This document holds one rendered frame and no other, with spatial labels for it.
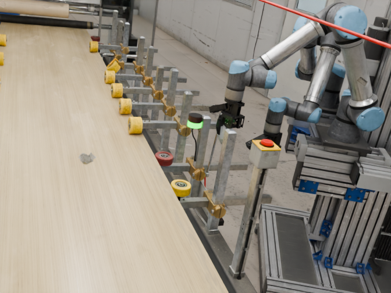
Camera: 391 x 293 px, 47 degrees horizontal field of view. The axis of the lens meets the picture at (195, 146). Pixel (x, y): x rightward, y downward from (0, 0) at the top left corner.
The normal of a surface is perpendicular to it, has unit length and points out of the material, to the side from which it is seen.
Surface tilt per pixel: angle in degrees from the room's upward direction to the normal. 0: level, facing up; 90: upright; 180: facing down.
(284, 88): 90
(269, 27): 90
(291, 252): 0
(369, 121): 97
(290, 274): 0
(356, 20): 83
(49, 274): 0
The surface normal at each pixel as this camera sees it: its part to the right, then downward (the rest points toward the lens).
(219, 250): 0.15, -0.90
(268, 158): 0.32, 0.44
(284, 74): -0.90, 0.04
